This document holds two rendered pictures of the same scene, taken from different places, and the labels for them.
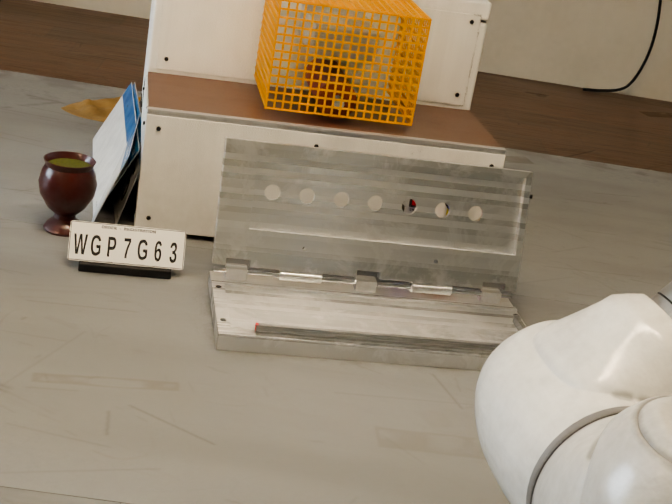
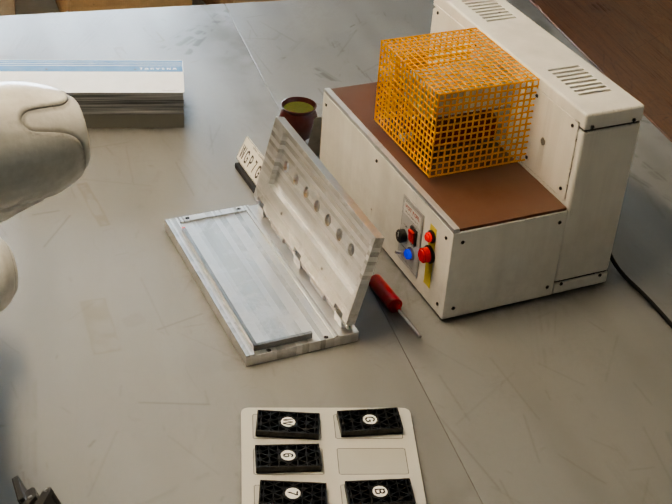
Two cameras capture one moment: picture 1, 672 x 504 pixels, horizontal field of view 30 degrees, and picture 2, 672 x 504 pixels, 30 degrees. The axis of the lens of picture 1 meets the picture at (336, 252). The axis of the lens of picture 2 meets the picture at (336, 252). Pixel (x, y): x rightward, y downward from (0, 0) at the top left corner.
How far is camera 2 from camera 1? 236 cm
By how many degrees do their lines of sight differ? 67
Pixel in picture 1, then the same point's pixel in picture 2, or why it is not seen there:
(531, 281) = (442, 352)
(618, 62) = not seen: outside the picture
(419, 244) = (324, 251)
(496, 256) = (344, 289)
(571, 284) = (463, 376)
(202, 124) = (339, 112)
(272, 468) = (28, 268)
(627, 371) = not seen: outside the picture
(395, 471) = (52, 310)
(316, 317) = (228, 251)
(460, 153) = (433, 215)
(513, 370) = not seen: outside the picture
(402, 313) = (272, 284)
